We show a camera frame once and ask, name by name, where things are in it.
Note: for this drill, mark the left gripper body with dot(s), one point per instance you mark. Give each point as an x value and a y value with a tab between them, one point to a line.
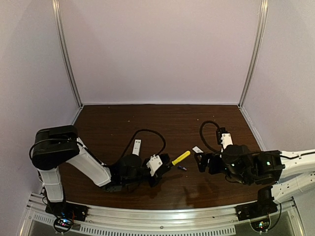
162	168

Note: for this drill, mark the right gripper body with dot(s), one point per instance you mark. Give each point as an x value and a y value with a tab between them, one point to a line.
209	162

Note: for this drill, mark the white battery cover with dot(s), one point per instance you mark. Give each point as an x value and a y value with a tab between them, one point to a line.
197	149

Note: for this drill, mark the yellow handled screwdriver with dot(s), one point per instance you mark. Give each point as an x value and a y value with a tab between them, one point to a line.
181	158

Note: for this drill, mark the white remote control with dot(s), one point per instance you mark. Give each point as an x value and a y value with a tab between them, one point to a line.
136	147

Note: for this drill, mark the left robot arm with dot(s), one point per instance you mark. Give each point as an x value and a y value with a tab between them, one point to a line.
57	145

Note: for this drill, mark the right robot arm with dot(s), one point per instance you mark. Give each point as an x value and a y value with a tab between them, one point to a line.
284	173

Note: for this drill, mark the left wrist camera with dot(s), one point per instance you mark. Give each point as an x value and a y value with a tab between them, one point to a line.
154	163

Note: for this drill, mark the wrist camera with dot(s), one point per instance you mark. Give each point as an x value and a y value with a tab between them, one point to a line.
224	138
154	163

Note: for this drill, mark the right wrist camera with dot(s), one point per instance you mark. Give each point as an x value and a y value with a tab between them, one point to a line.
224	138

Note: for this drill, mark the front aluminium rail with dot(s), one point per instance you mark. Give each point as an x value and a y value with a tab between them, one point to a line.
105	221

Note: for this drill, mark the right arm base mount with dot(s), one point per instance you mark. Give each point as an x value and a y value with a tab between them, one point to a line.
258	212

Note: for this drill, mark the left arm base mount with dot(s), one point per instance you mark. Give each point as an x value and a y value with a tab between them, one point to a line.
65	214

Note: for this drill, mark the right aluminium frame post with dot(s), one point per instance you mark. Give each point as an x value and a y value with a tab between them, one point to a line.
261	25

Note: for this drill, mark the aluminium frame post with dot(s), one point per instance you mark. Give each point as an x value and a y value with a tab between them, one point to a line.
64	51
261	25

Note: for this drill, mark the left aluminium frame post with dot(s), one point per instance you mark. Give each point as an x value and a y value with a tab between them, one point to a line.
64	51

